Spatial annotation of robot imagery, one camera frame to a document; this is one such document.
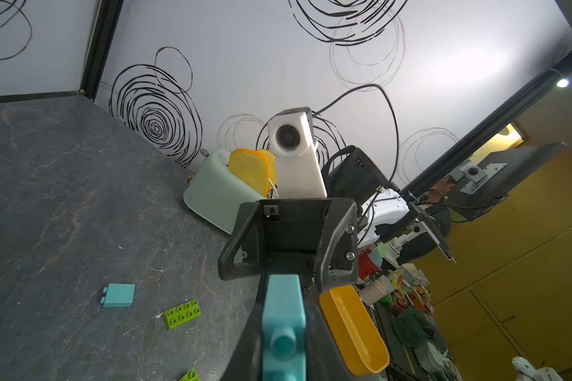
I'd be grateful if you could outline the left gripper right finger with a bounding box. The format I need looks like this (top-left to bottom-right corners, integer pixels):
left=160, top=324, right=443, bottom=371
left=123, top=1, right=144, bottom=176
left=304, top=305, right=354, bottom=380

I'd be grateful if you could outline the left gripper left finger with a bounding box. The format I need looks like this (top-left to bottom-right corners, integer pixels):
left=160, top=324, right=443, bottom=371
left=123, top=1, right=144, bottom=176
left=220, top=303, right=264, bottom=381

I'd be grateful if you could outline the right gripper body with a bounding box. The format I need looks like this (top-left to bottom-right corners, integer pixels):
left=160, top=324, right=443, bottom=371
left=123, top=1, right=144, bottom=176
left=259, top=198, right=333, bottom=276

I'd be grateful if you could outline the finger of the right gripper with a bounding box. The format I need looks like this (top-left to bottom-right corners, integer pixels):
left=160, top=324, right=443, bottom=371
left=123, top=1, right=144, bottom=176
left=218, top=202, right=267, bottom=280
left=314, top=198, right=358, bottom=293

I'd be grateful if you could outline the teal lego brick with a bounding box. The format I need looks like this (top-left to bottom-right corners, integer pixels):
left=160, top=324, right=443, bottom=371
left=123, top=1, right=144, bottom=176
left=262, top=275, right=307, bottom=381
left=100, top=284, right=135, bottom=308

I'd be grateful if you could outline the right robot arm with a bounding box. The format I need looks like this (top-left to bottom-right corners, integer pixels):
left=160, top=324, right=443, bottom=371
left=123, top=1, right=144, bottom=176
left=218, top=146, right=452, bottom=292

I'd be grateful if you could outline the small green lego brick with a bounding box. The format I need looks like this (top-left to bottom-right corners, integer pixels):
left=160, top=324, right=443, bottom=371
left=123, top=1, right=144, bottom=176
left=179, top=368, right=200, bottom=381

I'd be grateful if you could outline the long green lego brick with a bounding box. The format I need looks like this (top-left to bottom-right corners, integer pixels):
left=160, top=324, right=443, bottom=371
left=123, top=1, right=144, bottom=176
left=163, top=299, right=202, bottom=330

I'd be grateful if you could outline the red bucket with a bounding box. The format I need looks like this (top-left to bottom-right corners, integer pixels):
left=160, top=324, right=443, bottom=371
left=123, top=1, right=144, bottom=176
left=357, top=249, right=381, bottom=282

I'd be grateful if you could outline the yellow plastic tray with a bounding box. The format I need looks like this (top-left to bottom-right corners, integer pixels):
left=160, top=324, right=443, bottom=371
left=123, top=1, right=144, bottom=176
left=319, top=285, right=390, bottom=376

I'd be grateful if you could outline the right toast slice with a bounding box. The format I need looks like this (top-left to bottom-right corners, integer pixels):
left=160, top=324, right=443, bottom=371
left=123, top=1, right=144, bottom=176
left=257, top=149, right=277, bottom=186

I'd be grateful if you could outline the toast slice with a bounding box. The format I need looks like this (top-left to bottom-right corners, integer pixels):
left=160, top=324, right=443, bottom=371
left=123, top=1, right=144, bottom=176
left=228, top=149, right=270, bottom=198
left=257, top=149, right=277, bottom=186

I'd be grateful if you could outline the mint green toaster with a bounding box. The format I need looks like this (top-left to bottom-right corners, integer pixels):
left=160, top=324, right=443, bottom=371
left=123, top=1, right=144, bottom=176
left=183, top=149, right=262, bottom=234

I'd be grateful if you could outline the left toast slice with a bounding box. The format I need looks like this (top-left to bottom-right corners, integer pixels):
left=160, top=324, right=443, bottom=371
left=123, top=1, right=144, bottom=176
left=228, top=149, right=270, bottom=198

